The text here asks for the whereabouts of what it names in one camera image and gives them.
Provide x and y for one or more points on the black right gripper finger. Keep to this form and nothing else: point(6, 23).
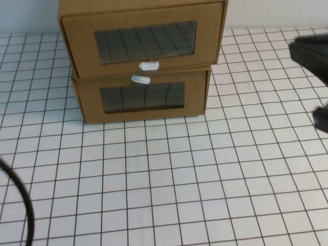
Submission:
point(322, 118)
point(310, 55)

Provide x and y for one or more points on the cardboard drawer with window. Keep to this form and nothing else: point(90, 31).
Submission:
point(77, 38)

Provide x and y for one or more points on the cardboard shoe box shell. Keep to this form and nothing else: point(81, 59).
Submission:
point(128, 6)

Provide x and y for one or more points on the cardboard shoe box with window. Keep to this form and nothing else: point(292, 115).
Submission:
point(87, 102)

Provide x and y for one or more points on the white grid tablecloth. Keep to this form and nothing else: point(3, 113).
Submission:
point(179, 179)

